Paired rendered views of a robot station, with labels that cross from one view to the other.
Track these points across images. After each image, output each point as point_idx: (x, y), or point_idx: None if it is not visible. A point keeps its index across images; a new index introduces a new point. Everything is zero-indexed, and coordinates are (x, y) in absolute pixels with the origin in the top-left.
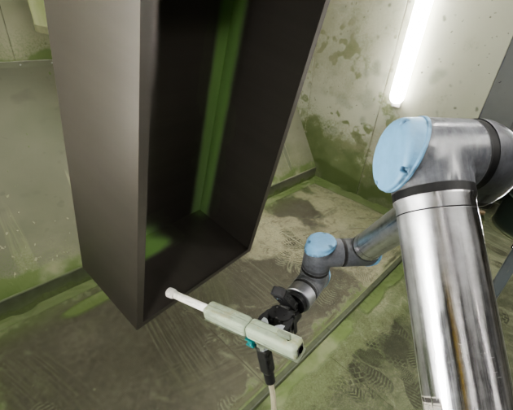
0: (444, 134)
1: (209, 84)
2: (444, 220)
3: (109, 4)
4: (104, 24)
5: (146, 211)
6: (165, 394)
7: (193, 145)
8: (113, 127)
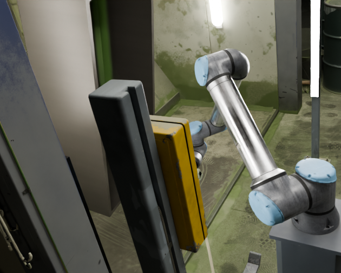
0: (212, 60)
1: (97, 62)
2: (221, 87)
3: (73, 51)
4: (71, 58)
5: None
6: (136, 262)
7: None
8: (79, 100)
